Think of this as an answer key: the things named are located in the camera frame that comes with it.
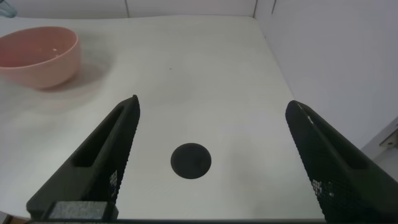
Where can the grey metal bracket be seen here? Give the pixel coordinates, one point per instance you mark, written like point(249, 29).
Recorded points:
point(390, 137)

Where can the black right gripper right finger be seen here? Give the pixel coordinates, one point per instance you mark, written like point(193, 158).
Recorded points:
point(342, 174)

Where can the transparent blue ribbed cup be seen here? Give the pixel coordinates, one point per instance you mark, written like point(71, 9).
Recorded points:
point(6, 12)

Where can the pink bowl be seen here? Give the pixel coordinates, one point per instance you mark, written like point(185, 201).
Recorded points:
point(37, 56)

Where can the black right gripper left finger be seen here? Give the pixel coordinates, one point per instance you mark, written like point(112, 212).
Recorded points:
point(102, 155)

